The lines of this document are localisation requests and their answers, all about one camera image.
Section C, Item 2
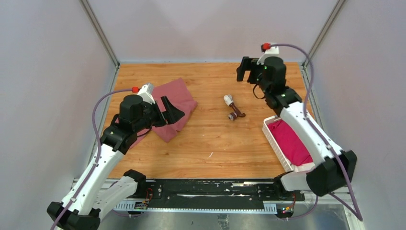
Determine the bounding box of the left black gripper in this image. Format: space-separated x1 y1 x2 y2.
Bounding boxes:
134 95 184 132

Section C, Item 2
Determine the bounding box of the white pipe elbow fitting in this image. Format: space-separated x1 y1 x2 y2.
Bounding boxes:
223 94 234 106

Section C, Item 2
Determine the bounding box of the brown metal water faucet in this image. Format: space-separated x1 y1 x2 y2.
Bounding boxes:
228 103 246 121

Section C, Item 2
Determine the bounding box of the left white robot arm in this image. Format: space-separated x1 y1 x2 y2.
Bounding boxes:
47 93 185 230

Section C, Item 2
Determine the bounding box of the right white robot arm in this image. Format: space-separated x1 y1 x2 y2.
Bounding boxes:
237 57 357 200

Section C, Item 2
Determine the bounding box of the dusty pink cloth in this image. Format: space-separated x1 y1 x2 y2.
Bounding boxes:
105 78 198 146

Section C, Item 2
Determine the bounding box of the magenta cloth in basket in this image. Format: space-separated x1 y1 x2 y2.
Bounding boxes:
267 120 313 166

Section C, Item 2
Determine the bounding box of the white plastic basket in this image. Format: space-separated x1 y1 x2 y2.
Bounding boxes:
262 115 315 172

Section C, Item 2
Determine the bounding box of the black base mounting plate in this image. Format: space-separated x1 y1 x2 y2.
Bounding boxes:
118 179 305 213

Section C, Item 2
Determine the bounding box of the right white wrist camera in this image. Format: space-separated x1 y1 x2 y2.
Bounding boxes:
257 43 280 65

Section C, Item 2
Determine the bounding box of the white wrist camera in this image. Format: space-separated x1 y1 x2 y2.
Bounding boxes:
257 43 280 65
137 83 156 104

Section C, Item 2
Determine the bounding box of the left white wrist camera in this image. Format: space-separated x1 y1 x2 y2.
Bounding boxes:
137 83 156 104

